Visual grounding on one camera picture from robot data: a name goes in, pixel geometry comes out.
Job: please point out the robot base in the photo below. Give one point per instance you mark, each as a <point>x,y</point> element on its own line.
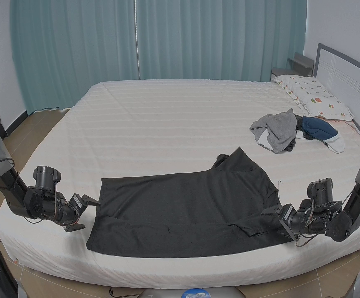
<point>195,294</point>

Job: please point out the black T-shirt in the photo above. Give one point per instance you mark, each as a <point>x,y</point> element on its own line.
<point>183,203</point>

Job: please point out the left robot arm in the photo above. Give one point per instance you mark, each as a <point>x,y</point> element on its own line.
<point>15,191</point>

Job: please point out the white printed pillow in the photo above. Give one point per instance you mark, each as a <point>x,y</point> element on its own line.
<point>313,96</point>

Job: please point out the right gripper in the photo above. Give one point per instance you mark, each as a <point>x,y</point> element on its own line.
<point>296,223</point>

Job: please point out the bed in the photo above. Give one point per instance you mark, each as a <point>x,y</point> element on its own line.
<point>167,119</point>

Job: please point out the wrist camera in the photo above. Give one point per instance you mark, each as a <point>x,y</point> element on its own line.
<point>305,205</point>
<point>57,177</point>

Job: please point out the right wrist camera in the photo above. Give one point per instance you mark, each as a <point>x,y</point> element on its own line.
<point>305,205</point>

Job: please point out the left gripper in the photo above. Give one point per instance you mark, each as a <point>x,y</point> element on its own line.
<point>69,211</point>

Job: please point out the grey bedside table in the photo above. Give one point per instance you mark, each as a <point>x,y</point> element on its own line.
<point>302,61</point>

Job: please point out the pile of clothes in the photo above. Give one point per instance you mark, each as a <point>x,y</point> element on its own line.
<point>279,129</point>

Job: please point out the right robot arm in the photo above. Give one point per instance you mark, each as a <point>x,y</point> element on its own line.
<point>353,206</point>

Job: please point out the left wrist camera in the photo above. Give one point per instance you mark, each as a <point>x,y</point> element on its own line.
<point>57,177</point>

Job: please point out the blue-green curtain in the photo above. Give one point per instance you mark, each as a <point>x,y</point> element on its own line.
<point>214,26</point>
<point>74,42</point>

